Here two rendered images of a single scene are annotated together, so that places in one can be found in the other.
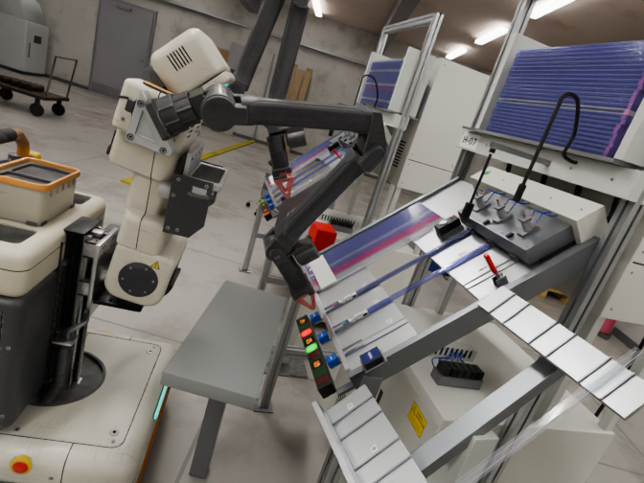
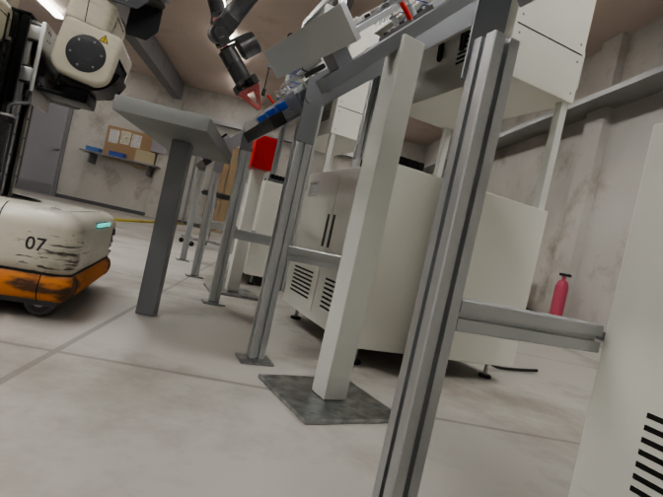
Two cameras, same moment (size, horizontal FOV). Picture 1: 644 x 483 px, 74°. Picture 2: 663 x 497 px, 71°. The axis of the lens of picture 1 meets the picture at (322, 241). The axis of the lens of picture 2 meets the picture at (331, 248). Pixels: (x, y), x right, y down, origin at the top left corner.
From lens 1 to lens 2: 104 cm
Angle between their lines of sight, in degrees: 17
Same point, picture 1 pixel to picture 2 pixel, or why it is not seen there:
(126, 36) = (39, 126)
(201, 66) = not seen: outside the picture
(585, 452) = (526, 229)
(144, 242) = (93, 15)
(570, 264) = (469, 13)
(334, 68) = not seen: hidden behind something
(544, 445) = (487, 212)
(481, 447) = (410, 44)
